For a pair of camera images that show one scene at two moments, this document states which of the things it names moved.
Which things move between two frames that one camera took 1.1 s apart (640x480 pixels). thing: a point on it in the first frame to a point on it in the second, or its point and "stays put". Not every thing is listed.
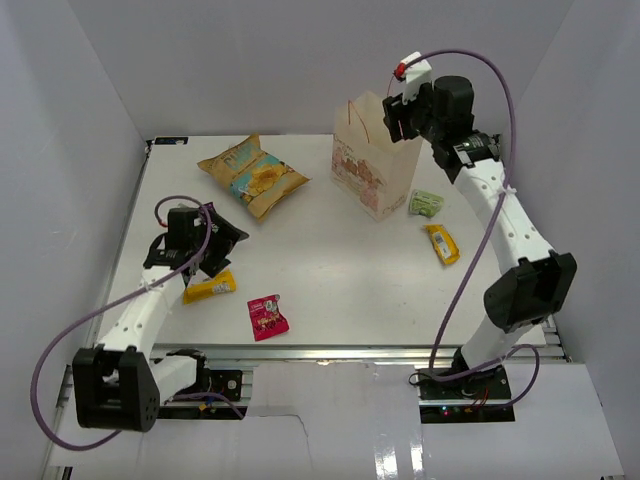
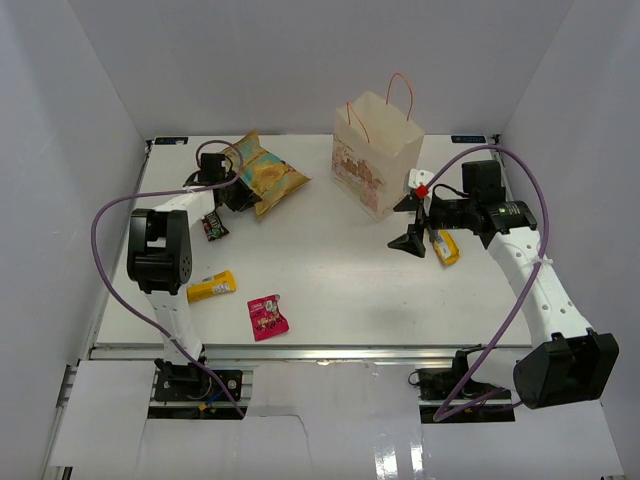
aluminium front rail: [307, 352] stays put
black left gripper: [225, 238] to [245, 200]
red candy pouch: [266, 318] stays put
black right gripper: [397, 110] to [412, 241]
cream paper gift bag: [368, 163] stays put
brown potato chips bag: [258, 179] stays put
